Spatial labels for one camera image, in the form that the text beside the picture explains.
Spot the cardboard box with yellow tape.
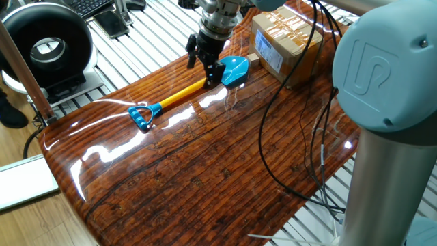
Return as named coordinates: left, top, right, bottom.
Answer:
left=248, top=6, right=324, bottom=89

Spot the black floor cable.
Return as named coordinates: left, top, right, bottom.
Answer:
left=23, top=115, right=47, bottom=160

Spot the black ring-shaped device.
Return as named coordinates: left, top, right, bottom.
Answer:
left=0, top=2, right=95, bottom=90

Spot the white wrist mounting bracket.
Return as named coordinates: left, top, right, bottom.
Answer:
left=196, top=0, right=219, bottom=13

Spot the metal stand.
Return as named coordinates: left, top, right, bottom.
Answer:
left=114, top=0, right=134, bottom=27

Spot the blue yellow toy shovel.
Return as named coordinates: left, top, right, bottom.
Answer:
left=128, top=55, right=250, bottom=131

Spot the slanted brown frame post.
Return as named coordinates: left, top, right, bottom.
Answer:
left=0, top=20, right=57, bottom=126

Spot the grey ribbed aluminium table base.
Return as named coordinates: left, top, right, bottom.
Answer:
left=264, top=150, right=437, bottom=246

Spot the black keyboard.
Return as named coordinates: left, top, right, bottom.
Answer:
left=63, top=0, right=114, bottom=20

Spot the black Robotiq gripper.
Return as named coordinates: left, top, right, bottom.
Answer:
left=185, top=29, right=227, bottom=89

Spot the black computer mouse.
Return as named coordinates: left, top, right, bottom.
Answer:
left=124, top=0, right=147, bottom=10

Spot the small wooden cube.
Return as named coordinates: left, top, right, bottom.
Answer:
left=246, top=53, right=261, bottom=68

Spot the white flat panel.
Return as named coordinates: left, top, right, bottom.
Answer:
left=0, top=153, right=59, bottom=212

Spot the black smartphone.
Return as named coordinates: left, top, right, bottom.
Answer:
left=93, top=10, right=130, bottom=39

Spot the white device base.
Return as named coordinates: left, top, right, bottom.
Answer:
left=1, top=57, right=105, bottom=103

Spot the black cable bundle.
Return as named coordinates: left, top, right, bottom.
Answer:
left=177, top=0, right=346, bottom=223

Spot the black shoe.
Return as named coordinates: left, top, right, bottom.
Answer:
left=0, top=88, right=30, bottom=130

